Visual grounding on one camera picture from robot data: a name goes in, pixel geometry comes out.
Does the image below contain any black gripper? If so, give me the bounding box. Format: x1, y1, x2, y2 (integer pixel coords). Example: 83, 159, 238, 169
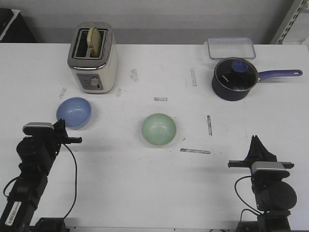
53, 119, 82, 145
228, 135, 294, 169

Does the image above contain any blue bowl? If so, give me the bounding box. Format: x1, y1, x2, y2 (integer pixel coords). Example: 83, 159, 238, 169
56, 97, 92, 129

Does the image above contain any green bowl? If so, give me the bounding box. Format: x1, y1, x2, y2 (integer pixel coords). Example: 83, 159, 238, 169
141, 113, 177, 146

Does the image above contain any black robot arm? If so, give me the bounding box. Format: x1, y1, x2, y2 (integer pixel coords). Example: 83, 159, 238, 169
0, 119, 82, 232
228, 135, 297, 232

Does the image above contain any dark blue saucepan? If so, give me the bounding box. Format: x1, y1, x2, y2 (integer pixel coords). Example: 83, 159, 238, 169
211, 57, 303, 102

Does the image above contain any white silver toaster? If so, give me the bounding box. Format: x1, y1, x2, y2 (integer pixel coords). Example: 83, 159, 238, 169
67, 22, 118, 94

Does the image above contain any glass lid with blue knob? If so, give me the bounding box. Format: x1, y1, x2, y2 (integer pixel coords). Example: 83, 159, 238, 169
214, 58, 258, 91

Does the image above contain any bread slice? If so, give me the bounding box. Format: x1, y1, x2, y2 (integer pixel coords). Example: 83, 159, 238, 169
86, 27, 102, 58

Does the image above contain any black box in corner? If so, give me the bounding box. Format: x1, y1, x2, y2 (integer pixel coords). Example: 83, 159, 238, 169
0, 8, 37, 43

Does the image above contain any clear plastic food container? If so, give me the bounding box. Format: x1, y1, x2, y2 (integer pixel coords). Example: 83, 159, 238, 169
204, 37, 256, 60

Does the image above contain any white slotted shelf rack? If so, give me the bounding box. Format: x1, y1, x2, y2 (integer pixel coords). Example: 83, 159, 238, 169
270, 0, 309, 45

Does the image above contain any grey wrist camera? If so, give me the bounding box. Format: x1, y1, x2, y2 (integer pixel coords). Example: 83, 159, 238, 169
251, 161, 286, 174
22, 122, 54, 135

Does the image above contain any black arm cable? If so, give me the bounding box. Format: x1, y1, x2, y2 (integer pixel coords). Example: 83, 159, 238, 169
60, 143, 78, 219
235, 175, 263, 223

